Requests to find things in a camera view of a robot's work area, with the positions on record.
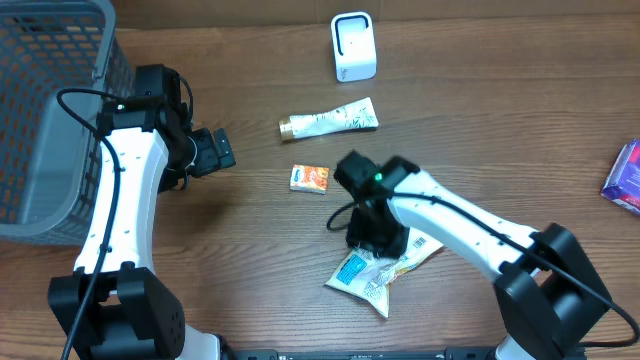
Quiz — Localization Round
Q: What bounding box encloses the white Pantene tube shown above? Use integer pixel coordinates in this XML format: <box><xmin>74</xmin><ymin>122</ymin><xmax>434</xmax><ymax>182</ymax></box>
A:
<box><xmin>279</xmin><ymin>97</ymin><xmax>379</xmax><ymax>142</ymax></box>

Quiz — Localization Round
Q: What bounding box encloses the small orange tissue pack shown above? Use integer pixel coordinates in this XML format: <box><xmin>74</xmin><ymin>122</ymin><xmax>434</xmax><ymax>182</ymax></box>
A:
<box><xmin>289</xmin><ymin>164</ymin><xmax>329</xmax><ymax>194</ymax></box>

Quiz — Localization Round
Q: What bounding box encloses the left black cable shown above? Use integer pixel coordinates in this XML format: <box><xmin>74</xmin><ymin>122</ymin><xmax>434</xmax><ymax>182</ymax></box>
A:
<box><xmin>54</xmin><ymin>74</ymin><xmax>196</xmax><ymax>360</ymax></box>

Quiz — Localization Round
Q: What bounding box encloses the colourful snack bag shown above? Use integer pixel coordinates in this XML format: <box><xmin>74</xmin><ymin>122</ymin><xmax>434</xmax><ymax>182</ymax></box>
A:
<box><xmin>325</xmin><ymin>228</ymin><xmax>443</xmax><ymax>319</ymax></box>

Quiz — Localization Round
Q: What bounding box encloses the red purple pantyliner pack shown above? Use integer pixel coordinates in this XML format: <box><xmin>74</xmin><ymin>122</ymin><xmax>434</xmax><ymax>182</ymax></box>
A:
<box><xmin>601</xmin><ymin>138</ymin><xmax>640</xmax><ymax>215</ymax></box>

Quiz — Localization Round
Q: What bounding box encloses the grey plastic mesh basket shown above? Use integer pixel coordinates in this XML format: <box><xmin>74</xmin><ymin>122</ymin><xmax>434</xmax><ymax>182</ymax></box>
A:
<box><xmin>1</xmin><ymin>0</ymin><xmax>134</xmax><ymax>246</ymax></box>

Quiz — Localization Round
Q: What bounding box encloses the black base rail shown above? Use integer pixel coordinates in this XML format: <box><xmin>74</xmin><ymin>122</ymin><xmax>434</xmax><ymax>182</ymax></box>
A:
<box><xmin>222</xmin><ymin>346</ymin><xmax>495</xmax><ymax>360</ymax></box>

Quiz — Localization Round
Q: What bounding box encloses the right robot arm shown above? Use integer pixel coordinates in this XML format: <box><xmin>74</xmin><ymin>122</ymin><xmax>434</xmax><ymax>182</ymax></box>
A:
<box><xmin>334</xmin><ymin>151</ymin><xmax>611</xmax><ymax>359</ymax></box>

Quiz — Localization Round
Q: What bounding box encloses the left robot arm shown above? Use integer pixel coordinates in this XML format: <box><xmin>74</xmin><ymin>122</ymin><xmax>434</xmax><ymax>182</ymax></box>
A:
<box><xmin>48</xmin><ymin>64</ymin><xmax>236</xmax><ymax>360</ymax></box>

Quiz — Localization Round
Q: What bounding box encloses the white barcode scanner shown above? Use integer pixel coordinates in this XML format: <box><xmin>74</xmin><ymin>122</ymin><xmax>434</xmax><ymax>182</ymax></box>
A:
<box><xmin>330</xmin><ymin>11</ymin><xmax>377</xmax><ymax>83</ymax></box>

